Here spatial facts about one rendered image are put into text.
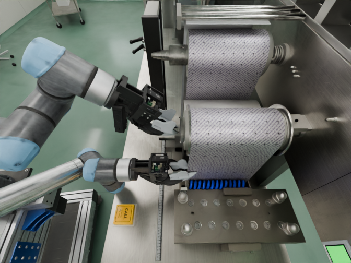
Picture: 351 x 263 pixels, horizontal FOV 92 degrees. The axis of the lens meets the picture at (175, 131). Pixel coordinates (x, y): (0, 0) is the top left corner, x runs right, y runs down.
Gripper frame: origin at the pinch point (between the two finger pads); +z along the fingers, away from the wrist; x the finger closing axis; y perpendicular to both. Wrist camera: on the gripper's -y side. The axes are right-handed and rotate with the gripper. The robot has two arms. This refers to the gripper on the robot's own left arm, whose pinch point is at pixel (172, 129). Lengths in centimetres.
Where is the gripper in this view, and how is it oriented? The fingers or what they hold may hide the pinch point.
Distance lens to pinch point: 50.7
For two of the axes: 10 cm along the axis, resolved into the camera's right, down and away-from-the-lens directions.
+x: -0.1, -8.1, 5.9
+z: 7.7, 3.7, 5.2
